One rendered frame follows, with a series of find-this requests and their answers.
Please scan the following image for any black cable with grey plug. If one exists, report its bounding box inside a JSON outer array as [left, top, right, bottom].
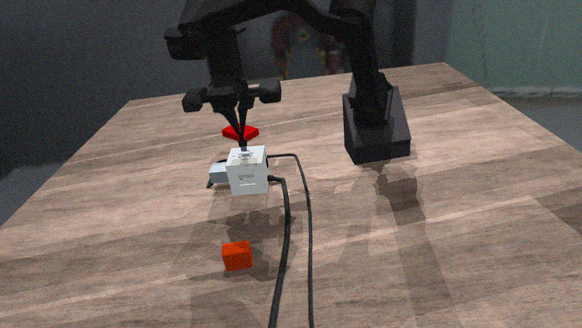
[[206, 153, 315, 328]]

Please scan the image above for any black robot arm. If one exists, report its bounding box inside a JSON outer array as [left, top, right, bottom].
[[163, 0, 394, 130]]

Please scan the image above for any orange cube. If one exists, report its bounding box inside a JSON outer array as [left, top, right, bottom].
[[222, 240, 252, 272]]

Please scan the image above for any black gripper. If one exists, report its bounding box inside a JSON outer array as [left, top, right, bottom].
[[182, 57, 282, 135]]

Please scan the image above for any red flat rectangular block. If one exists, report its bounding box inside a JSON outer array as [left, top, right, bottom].
[[221, 125, 259, 141]]

